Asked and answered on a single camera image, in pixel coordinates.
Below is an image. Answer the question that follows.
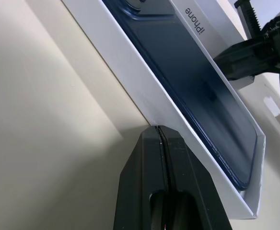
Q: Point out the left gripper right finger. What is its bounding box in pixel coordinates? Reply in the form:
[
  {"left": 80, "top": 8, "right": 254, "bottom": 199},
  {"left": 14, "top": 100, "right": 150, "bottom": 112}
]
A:
[{"left": 159, "top": 126, "right": 232, "bottom": 230}]

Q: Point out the white box with brown paper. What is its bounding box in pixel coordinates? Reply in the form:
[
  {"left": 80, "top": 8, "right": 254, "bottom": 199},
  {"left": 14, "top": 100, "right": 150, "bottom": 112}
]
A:
[{"left": 60, "top": 0, "right": 267, "bottom": 220}]

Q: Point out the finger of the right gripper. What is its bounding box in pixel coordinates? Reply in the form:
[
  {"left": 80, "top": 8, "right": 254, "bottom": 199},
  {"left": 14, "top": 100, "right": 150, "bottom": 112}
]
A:
[{"left": 213, "top": 37, "right": 280, "bottom": 81}]

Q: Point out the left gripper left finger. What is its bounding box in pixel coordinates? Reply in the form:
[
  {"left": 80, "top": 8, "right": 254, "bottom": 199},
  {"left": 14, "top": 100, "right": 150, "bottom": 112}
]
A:
[{"left": 113, "top": 126, "right": 167, "bottom": 230}]

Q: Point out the white iPhone box lid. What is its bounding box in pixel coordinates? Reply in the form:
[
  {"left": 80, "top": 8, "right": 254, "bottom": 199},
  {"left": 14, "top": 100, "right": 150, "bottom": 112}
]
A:
[{"left": 170, "top": 0, "right": 255, "bottom": 91}]

